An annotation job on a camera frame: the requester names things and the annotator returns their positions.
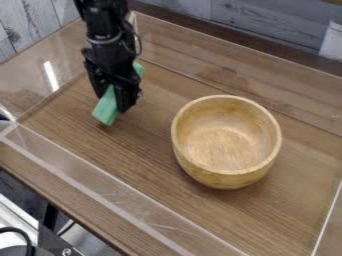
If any brown wooden bowl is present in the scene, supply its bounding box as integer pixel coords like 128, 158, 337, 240
172, 95, 282, 190

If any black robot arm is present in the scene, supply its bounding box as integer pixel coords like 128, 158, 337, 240
74, 0, 142, 113

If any black cable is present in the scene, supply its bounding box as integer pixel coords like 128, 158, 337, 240
0, 227, 35, 256

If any clear acrylic corner bracket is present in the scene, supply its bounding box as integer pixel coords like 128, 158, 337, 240
128, 11, 140, 34

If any black table leg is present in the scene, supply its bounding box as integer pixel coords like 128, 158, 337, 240
43, 204, 59, 230

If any white cylindrical container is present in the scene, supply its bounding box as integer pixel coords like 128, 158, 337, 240
320, 16, 342, 62

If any green rectangular block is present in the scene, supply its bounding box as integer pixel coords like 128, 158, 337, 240
93, 62, 146, 126

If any clear acrylic front wall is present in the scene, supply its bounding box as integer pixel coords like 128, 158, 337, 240
0, 121, 250, 256

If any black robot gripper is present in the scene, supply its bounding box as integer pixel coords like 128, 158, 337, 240
82, 34, 141, 113

